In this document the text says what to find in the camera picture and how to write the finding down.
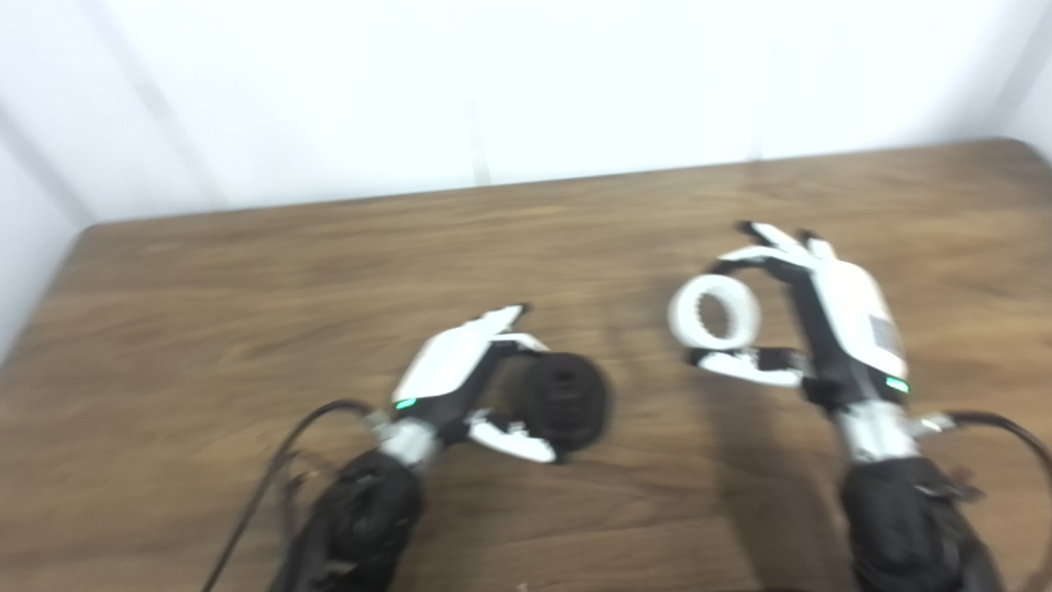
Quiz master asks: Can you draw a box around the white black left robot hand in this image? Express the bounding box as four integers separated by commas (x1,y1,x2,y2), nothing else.
391,304,568,465

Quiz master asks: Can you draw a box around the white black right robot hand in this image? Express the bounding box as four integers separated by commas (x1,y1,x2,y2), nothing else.
685,220,911,408

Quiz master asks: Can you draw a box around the round black plastic part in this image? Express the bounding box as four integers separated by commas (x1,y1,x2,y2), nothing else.
518,352,613,453

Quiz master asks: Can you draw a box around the white toothed plastic ring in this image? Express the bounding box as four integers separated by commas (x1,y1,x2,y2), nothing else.
667,274,763,351

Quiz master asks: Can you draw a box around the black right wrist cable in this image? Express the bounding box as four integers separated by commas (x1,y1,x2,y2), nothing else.
911,409,1052,576

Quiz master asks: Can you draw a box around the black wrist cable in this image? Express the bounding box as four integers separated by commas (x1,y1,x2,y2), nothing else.
201,399,389,592
911,409,1052,576

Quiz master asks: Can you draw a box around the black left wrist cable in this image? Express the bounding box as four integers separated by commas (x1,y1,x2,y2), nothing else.
201,399,389,592

